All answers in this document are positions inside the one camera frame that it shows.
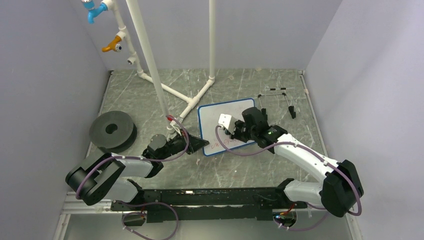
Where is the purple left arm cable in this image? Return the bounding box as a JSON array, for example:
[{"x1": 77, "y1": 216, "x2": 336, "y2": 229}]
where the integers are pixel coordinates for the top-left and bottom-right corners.
[{"x1": 75, "y1": 115, "x2": 190, "y2": 200}]

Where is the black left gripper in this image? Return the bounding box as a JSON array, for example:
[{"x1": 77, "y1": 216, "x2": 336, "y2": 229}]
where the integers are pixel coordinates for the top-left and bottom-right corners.
[{"x1": 158, "y1": 127, "x2": 210, "y2": 161}]

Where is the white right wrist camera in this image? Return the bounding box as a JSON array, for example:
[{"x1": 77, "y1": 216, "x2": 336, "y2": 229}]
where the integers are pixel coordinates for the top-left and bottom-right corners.
[{"x1": 218, "y1": 113, "x2": 238, "y2": 134}]

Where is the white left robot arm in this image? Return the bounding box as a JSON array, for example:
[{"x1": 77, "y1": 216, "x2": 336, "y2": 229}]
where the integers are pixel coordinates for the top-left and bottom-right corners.
[{"x1": 65, "y1": 133, "x2": 209, "y2": 210}]

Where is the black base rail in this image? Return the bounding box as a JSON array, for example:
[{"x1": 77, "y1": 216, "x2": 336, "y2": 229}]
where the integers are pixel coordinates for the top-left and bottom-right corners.
[{"x1": 111, "y1": 187, "x2": 307, "y2": 223}]

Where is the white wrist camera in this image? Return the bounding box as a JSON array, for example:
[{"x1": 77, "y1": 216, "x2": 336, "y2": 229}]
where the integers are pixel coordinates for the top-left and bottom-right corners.
[
  {"x1": 166, "y1": 115, "x2": 185, "y2": 136},
  {"x1": 218, "y1": 113, "x2": 238, "y2": 134}
]

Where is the blue framed whiteboard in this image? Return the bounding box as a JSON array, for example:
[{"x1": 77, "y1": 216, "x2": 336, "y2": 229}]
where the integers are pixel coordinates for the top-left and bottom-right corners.
[{"x1": 197, "y1": 97, "x2": 257, "y2": 157}]

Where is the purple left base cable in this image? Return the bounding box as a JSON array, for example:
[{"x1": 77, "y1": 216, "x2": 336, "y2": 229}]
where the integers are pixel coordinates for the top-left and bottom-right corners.
[{"x1": 121, "y1": 203, "x2": 180, "y2": 240}]

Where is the aluminium extrusion rail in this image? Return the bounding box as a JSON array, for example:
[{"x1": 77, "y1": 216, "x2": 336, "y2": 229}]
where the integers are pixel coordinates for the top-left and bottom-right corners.
[{"x1": 61, "y1": 191, "x2": 112, "y2": 215}]

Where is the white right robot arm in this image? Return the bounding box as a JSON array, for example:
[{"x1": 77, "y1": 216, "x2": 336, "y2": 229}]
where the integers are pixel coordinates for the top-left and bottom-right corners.
[{"x1": 215, "y1": 107, "x2": 364, "y2": 218}]

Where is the black foam disc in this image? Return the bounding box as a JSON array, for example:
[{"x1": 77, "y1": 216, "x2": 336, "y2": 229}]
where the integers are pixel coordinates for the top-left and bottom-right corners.
[{"x1": 89, "y1": 110, "x2": 138, "y2": 154}]

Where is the blue tap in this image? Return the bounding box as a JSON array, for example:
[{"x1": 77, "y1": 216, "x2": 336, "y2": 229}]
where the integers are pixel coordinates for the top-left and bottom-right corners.
[{"x1": 81, "y1": 0, "x2": 109, "y2": 24}]

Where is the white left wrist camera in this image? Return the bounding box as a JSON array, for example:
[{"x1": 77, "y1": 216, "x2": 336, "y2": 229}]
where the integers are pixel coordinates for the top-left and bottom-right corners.
[{"x1": 166, "y1": 115, "x2": 185, "y2": 136}]

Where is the white pvc pipe frame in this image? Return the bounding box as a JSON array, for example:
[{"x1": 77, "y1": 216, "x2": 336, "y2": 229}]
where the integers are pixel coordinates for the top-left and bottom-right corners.
[{"x1": 95, "y1": 0, "x2": 218, "y2": 122}]

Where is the black wire easel stand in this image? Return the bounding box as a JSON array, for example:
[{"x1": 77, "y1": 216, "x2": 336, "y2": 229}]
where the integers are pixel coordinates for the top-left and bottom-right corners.
[{"x1": 257, "y1": 87, "x2": 297, "y2": 119}]

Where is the orange tap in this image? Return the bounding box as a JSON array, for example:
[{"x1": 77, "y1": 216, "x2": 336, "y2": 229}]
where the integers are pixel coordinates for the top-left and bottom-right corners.
[{"x1": 101, "y1": 35, "x2": 122, "y2": 53}]

